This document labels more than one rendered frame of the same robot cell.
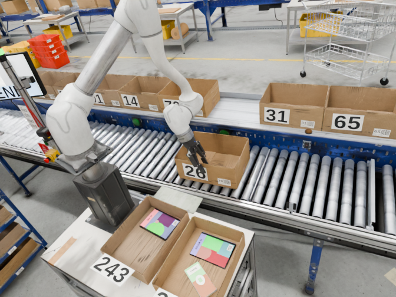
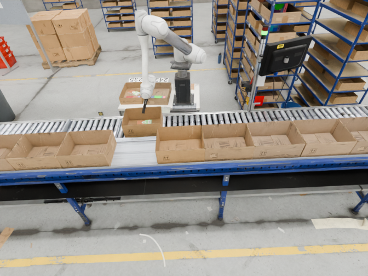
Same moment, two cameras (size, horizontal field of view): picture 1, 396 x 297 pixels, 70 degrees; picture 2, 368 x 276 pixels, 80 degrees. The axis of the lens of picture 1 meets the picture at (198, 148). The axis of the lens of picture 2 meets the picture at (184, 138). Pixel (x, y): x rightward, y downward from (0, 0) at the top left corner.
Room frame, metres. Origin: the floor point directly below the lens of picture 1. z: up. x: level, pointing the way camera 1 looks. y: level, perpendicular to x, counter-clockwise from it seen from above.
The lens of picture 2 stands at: (3.15, -0.67, 2.28)
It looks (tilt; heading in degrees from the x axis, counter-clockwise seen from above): 43 degrees down; 149
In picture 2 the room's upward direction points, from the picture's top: 3 degrees counter-clockwise
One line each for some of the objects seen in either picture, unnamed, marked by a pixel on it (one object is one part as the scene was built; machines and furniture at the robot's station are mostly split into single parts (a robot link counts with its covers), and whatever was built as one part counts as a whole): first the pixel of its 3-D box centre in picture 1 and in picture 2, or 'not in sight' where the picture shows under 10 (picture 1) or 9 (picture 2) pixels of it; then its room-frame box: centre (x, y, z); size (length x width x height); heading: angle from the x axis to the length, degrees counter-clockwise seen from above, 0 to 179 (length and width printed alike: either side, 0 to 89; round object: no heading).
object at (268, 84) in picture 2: not in sight; (265, 78); (1.44, 1.70, 0.79); 0.40 x 0.30 x 0.10; 149
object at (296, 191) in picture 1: (298, 181); (97, 134); (1.13, -0.55, 0.72); 0.52 x 0.05 x 0.05; 148
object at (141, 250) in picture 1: (147, 235); (159, 93); (0.90, 0.34, 0.80); 0.38 x 0.28 x 0.10; 142
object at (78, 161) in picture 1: (83, 151); (179, 61); (1.13, 0.55, 1.24); 0.22 x 0.18 x 0.06; 43
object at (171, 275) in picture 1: (201, 262); (133, 92); (0.70, 0.09, 0.80); 0.38 x 0.28 x 0.10; 145
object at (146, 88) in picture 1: (148, 93); (225, 142); (2.20, 0.31, 0.96); 0.39 x 0.29 x 0.17; 58
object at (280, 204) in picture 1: (287, 178); (103, 134); (1.16, -0.49, 0.72); 0.52 x 0.05 x 0.05; 148
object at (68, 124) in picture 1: (68, 125); (181, 49); (1.16, 0.56, 1.38); 0.18 x 0.16 x 0.22; 13
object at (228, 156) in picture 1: (213, 158); (143, 121); (1.36, -0.08, 0.83); 0.39 x 0.29 x 0.17; 59
